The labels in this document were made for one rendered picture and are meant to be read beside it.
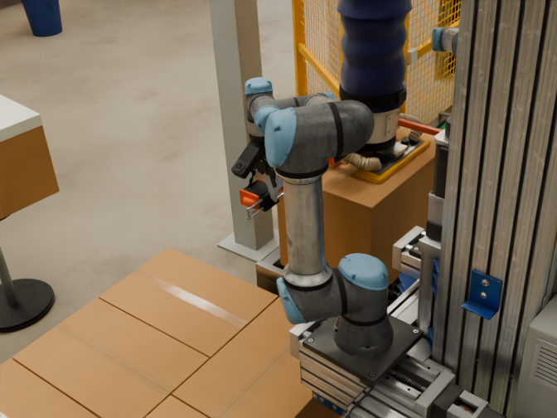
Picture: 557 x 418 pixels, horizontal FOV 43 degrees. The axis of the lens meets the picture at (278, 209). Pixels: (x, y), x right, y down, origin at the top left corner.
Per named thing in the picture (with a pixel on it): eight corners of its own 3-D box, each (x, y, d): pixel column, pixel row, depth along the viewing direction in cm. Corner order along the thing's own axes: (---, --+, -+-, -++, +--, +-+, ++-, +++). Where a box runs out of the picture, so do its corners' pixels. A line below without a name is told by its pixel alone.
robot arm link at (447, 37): (456, 70, 186) (430, 57, 233) (499, 70, 185) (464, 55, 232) (457, 25, 183) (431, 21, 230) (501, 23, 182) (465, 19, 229)
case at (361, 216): (367, 196, 306) (369, 110, 285) (452, 225, 284) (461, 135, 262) (280, 264, 268) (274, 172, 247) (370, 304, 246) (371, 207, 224)
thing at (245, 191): (259, 191, 216) (257, 177, 214) (277, 199, 212) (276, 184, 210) (240, 203, 211) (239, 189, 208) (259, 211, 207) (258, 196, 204)
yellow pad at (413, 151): (406, 138, 263) (407, 126, 260) (430, 145, 258) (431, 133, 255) (355, 177, 242) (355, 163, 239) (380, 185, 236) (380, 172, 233)
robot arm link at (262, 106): (299, 106, 181) (288, 89, 190) (256, 113, 179) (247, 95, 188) (300, 133, 185) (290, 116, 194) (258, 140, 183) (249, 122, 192)
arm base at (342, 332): (404, 332, 181) (406, 302, 176) (370, 366, 172) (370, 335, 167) (356, 308, 190) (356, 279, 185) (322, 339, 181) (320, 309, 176)
